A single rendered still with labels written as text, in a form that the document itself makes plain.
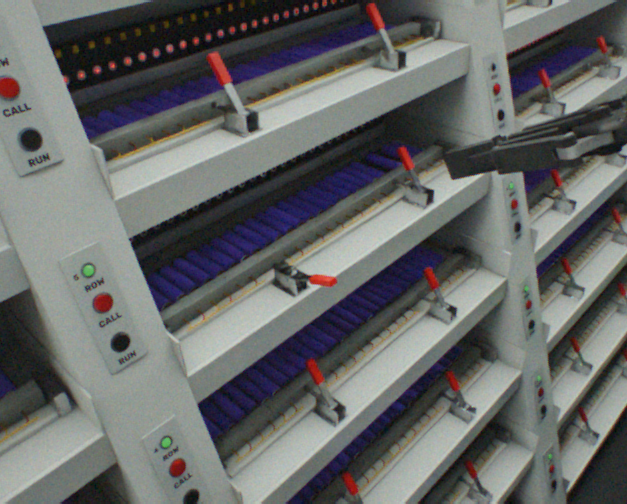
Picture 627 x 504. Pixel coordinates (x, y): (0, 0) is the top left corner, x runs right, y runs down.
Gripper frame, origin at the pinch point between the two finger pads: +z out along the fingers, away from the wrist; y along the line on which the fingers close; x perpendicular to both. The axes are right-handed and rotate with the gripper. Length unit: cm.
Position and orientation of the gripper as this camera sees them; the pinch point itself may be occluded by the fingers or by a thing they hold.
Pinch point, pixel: (477, 158)
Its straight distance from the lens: 63.7
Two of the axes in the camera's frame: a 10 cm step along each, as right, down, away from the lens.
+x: -3.9, -9.0, -2.0
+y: 7.0, -4.4, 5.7
